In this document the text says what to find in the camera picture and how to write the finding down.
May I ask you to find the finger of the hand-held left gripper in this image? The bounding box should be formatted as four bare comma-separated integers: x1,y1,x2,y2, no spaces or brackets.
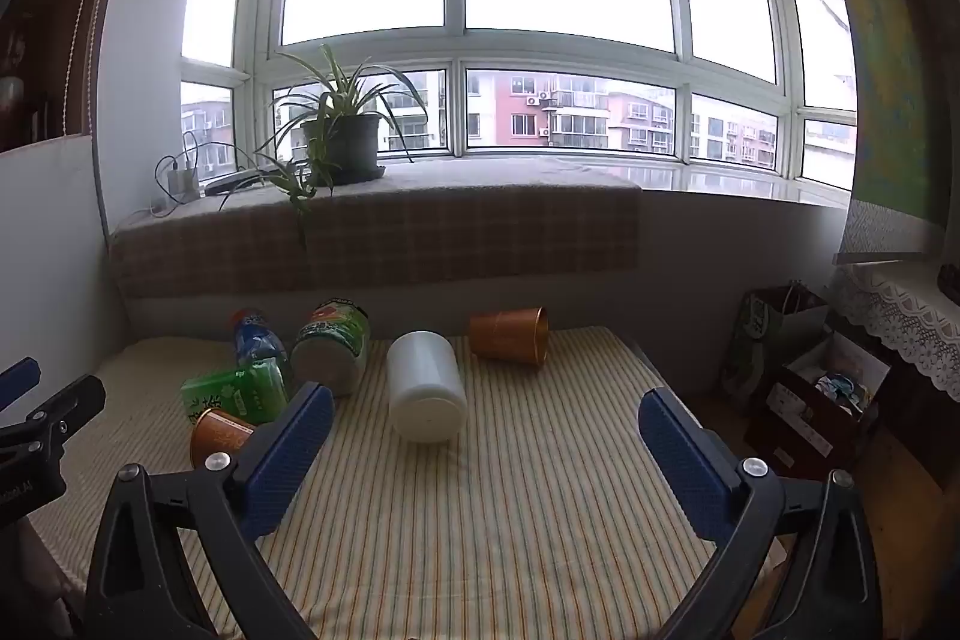
0,356,43,412
0,375,107,461

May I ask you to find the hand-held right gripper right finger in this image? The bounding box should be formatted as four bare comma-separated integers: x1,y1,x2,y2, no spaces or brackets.
637,387,883,640

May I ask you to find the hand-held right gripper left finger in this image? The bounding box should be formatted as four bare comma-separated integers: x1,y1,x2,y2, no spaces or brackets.
85,383,335,640

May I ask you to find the white plastic jar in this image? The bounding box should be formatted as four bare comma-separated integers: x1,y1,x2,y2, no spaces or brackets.
386,331,468,444

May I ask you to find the orange cup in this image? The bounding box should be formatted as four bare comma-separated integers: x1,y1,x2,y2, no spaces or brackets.
469,306,550,372
189,407,257,470

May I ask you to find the blue plastic bottle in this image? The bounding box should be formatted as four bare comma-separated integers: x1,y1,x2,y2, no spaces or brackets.
230,308,293,387

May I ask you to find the green label jar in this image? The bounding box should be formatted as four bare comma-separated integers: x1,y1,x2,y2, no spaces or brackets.
290,300,371,398

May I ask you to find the brown cardboard box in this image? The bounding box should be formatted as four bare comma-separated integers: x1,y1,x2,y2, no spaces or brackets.
745,335,893,480

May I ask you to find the white panel board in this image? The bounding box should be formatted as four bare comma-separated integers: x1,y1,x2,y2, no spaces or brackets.
0,133,125,386

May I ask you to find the paper shopping bag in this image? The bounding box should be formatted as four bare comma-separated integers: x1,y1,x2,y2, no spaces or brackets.
718,285,830,395

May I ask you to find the striped tablecloth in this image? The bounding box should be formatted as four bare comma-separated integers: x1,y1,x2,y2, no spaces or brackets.
28,325,760,640

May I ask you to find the white lace cloth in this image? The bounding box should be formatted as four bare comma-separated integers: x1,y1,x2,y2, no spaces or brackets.
829,263,960,402

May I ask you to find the dark flat device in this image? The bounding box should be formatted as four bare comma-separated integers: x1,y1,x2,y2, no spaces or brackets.
204,167,265,196

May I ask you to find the potted spider plant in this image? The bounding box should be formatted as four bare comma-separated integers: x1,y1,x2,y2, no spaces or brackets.
217,44,429,245

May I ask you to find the brown wooden shelf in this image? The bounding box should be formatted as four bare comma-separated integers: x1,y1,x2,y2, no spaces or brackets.
0,0,163,155

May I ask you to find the charger with cables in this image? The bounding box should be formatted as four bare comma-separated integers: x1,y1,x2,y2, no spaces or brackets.
152,130,220,215

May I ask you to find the beaded blind cord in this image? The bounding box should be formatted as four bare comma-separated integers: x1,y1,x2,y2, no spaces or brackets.
63,0,103,140

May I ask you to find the white window frame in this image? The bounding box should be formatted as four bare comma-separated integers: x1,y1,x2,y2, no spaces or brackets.
180,0,860,211

